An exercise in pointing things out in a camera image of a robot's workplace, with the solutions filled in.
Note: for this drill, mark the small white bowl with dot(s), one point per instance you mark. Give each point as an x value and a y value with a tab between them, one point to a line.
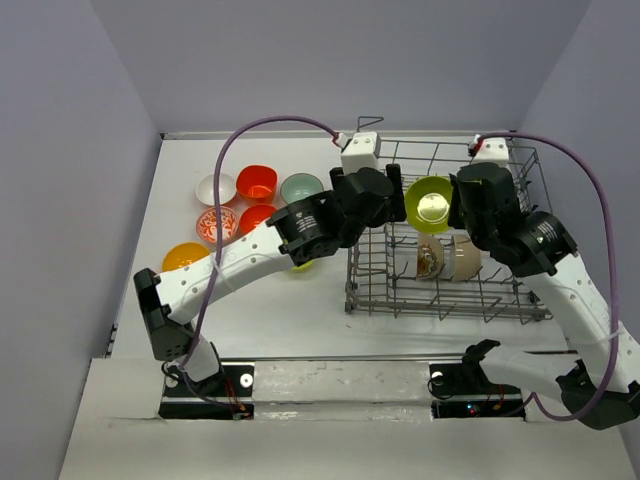
205	189

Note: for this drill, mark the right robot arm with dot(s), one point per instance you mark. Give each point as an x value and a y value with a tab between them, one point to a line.
601	387

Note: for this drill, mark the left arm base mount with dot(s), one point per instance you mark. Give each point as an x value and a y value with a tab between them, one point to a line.
225	398

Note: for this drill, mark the grey wire dish rack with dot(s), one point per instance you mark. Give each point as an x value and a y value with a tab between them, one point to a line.
382	267

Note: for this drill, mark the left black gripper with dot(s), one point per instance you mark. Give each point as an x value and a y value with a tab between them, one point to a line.
393	210

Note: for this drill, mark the pale green ceramic bowl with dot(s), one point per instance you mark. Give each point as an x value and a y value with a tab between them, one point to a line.
299	186

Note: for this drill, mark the beige painted ceramic bowl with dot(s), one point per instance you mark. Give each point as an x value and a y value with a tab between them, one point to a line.
430	257

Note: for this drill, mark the orange square bowl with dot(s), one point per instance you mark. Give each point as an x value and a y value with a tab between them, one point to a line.
257	184

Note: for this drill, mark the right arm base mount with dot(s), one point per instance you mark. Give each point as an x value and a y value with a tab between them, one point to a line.
462	391

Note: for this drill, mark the red white patterned bowl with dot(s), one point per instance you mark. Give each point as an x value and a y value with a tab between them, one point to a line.
208	221

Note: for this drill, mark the orange round bowl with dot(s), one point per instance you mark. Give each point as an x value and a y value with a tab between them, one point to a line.
254	215

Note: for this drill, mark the yellow bowl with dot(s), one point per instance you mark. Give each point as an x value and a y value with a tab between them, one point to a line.
183	255

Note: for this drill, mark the lime green bowl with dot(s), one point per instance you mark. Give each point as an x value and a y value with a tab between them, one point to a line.
302	267
427	204

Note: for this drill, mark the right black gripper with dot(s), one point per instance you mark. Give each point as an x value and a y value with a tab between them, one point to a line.
456	217

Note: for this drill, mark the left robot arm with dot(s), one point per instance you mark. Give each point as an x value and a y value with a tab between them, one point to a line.
312	228

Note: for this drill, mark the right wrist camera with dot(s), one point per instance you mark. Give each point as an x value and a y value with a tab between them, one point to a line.
493	150

